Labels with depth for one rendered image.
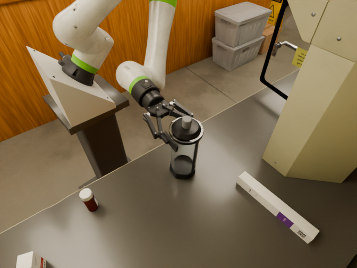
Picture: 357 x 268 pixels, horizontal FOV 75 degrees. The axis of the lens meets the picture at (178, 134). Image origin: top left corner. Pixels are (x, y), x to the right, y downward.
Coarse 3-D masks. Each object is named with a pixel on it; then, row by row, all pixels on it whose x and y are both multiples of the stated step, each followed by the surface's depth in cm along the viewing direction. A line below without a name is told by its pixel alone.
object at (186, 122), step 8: (176, 120) 72; (184, 120) 68; (192, 120) 72; (176, 128) 70; (184, 128) 70; (192, 128) 70; (200, 128) 71; (176, 136) 69; (184, 136) 68; (192, 136) 68
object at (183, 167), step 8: (200, 136) 70; (176, 144) 72; (192, 144) 69; (176, 152) 75; (184, 152) 73; (192, 152) 74; (176, 160) 78; (184, 160) 76; (192, 160) 78; (176, 168) 82; (184, 168) 80
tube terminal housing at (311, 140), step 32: (352, 0) 48; (320, 32) 55; (352, 32) 50; (320, 64) 58; (352, 64) 53; (288, 96) 70; (320, 96) 62; (352, 96) 58; (288, 128) 75; (320, 128) 67; (352, 128) 66; (288, 160) 81; (320, 160) 77; (352, 160) 75
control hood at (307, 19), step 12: (288, 0) 58; (300, 0) 56; (312, 0) 53; (324, 0) 52; (300, 12) 57; (312, 12) 55; (324, 12) 53; (300, 24) 58; (312, 24) 56; (312, 36) 57
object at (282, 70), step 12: (288, 12) 93; (288, 24) 94; (288, 36) 96; (300, 36) 92; (288, 48) 98; (300, 48) 94; (276, 60) 106; (288, 60) 101; (300, 60) 96; (276, 72) 109; (288, 72) 103; (276, 84) 111; (288, 84) 105
